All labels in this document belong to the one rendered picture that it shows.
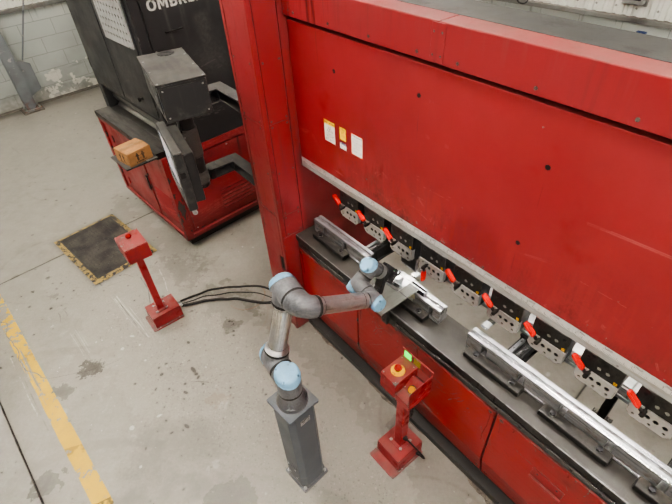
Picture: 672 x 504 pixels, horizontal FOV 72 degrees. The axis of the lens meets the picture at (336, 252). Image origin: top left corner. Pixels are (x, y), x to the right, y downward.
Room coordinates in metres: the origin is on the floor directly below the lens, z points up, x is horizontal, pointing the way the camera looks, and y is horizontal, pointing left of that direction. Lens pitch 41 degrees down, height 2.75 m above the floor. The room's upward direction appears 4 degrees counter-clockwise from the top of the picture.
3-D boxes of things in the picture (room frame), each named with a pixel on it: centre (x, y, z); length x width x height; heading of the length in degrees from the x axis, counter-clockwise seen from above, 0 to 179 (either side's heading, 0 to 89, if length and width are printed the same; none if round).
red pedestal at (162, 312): (2.48, 1.39, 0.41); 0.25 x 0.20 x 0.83; 126
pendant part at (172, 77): (2.45, 0.79, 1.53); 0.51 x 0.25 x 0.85; 25
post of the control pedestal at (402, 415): (1.29, -0.30, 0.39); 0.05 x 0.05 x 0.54; 37
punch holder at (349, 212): (2.08, -0.12, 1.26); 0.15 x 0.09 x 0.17; 36
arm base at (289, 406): (1.20, 0.25, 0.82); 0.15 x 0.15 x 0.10
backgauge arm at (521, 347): (1.48, -1.04, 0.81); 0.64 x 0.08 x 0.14; 126
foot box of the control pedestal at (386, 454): (1.27, -0.28, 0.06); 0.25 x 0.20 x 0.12; 127
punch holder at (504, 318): (1.27, -0.71, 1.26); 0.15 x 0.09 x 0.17; 36
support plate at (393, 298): (1.65, -0.25, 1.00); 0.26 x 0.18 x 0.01; 126
